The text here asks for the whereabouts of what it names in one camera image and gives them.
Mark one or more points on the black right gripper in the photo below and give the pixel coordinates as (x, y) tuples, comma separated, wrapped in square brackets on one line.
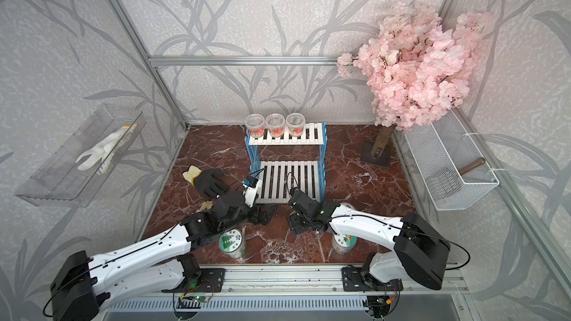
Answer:
[(291, 220)]

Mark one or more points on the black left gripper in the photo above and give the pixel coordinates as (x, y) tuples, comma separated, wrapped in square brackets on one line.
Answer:
[(263, 221)]

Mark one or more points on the green tree label jar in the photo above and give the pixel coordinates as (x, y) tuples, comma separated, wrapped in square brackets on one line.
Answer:
[(233, 244)]

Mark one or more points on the clear plastic seed container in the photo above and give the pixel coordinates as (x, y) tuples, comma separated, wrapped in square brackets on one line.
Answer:
[(296, 124)]

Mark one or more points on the clear container red seed packet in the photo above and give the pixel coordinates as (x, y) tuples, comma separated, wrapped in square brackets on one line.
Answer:
[(256, 125)]

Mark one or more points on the clear lidded seed container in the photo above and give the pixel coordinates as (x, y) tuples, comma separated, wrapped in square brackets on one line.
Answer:
[(275, 124)]

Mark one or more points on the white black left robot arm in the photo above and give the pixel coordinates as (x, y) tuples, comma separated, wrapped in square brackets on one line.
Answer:
[(85, 286)]

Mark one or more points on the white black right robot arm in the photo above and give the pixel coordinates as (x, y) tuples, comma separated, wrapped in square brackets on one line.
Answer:
[(415, 249)]

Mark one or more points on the blue and white wooden shelf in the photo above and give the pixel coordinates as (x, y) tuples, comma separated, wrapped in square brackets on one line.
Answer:
[(276, 178)]

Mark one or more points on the flower label jar right front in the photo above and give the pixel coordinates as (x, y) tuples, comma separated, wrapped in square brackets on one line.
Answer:
[(342, 244)]

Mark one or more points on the black and yellow work glove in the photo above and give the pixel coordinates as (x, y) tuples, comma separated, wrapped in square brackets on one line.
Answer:
[(207, 182)]

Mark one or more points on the white glove in tray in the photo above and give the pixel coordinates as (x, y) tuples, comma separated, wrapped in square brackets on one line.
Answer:
[(102, 153)]

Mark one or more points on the pink blossom artificial tree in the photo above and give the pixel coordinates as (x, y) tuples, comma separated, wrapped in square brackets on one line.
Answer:
[(416, 69)]

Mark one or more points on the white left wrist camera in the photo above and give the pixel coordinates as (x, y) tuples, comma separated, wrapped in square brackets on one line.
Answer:
[(251, 191)]

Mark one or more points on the aluminium front rail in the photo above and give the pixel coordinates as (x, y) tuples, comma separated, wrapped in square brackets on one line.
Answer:
[(294, 280)]

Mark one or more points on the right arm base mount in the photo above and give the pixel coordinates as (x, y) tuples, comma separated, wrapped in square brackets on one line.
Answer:
[(360, 279)]

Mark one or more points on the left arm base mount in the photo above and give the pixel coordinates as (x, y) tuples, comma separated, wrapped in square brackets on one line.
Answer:
[(196, 278)]

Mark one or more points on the white wire mesh basket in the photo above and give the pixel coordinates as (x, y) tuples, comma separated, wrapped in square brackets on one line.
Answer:
[(440, 149)]

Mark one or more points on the clear acrylic wall tray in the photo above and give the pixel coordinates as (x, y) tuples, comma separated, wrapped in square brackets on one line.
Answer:
[(74, 174)]

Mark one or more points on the wooden handled brush in basket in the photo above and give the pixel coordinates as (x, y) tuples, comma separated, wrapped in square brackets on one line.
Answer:
[(471, 166)]

